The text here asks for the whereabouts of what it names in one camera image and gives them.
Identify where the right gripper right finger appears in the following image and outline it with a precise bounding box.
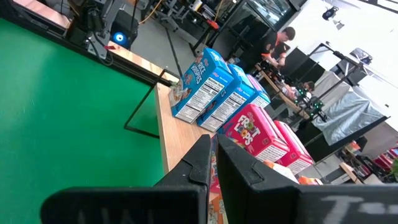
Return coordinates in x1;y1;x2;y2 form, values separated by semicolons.
216;133;398;224

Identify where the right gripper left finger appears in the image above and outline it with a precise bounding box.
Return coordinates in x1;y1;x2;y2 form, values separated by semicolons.
39;133;213;224

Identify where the orange Mini Wheats box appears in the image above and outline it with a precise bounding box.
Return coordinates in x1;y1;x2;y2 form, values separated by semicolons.
263;159;300;185
207;189;230;224
297;175;323;186

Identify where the pink Froot Loops box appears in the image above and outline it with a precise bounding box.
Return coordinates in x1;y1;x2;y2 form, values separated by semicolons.
210;103;290;192
273;120;315;175

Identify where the blue Rice Krispies box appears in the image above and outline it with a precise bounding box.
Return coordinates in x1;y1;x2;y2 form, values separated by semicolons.
245;73;272;110
196;63;256;133
169;47;234;124

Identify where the wooden workbench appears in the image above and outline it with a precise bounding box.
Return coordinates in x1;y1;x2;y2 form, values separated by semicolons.
338;161;366;185
254;63;312;121

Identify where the green table mat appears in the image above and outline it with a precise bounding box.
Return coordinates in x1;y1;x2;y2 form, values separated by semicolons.
0;17;165;224

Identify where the grey tarp curtain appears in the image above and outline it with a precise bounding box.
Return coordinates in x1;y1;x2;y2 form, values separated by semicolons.
312;91;385;146

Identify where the white curtain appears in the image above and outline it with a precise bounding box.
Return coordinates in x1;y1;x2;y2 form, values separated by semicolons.
312;70;352;100

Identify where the dark leafy potted plant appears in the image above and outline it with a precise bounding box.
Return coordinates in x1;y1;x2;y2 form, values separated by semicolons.
390;157;398;183

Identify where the black partition panel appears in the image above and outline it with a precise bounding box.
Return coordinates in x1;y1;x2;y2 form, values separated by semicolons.
285;46;326;85

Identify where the black computer blue light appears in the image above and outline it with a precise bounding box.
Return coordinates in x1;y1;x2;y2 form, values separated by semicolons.
110;9;139;50

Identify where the black ceiling camera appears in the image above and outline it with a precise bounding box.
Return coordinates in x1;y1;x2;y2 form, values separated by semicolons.
322;6;340;21

